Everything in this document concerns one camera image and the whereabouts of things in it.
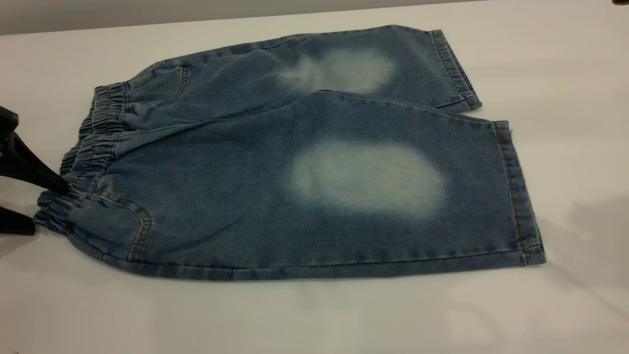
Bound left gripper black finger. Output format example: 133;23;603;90
0;131;70;194
0;206;36;236

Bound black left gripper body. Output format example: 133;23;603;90
0;105;20;133

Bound blue denim shorts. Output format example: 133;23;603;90
32;25;547;282

